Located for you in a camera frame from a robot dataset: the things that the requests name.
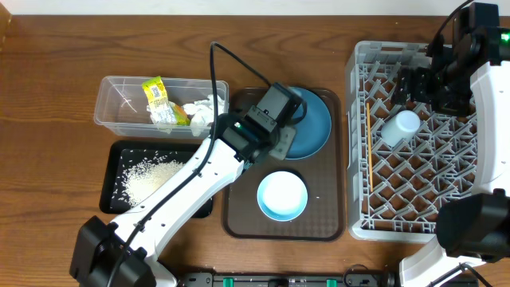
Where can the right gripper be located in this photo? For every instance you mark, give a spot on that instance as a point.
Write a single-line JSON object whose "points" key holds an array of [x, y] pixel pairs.
{"points": [[420, 76]]}

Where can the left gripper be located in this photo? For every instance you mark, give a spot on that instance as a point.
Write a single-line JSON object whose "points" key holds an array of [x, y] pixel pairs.
{"points": [[284, 145]]}

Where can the light blue cup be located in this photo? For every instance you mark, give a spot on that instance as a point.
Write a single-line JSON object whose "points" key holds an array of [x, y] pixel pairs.
{"points": [[402, 126]]}

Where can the wooden chopstick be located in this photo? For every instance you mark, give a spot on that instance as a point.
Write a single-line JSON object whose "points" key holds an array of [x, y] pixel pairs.
{"points": [[369, 147]]}

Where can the light blue rice bowl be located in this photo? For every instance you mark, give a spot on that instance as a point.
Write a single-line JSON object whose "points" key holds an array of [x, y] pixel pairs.
{"points": [[282, 196]]}

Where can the white napkin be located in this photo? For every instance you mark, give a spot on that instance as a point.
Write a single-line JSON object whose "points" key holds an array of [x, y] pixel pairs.
{"points": [[201, 114]]}

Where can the grey dishwasher rack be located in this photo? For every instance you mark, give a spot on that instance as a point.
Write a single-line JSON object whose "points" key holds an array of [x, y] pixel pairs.
{"points": [[415, 179]]}

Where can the yellow green snack wrapper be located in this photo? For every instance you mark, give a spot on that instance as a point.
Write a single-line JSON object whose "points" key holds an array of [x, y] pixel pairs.
{"points": [[163, 111]]}

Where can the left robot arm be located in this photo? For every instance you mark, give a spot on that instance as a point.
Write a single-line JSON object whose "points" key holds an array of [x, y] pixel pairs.
{"points": [[125, 252]]}

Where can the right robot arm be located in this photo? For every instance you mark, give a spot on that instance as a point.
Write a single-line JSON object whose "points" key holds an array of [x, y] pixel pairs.
{"points": [[474, 230]]}

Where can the dark blue plate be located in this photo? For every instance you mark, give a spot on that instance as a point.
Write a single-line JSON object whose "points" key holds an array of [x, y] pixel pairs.
{"points": [[313, 131]]}

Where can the brown serving tray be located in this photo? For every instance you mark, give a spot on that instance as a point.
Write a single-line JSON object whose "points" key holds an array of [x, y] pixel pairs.
{"points": [[322, 172]]}

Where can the white rice pile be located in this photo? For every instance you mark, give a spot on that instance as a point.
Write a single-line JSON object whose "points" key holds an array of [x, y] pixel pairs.
{"points": [[140, 173]]}

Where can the black plastic tray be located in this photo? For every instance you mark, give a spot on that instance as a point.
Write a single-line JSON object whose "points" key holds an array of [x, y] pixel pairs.
{"points": [[185, 151]]}

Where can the clear plastic bin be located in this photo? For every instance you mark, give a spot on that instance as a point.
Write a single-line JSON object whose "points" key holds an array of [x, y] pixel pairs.
{"points": [[121, 106]]}

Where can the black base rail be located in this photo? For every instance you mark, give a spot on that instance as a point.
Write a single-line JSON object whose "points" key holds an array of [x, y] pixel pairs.
{"points": [[354, 277]]}

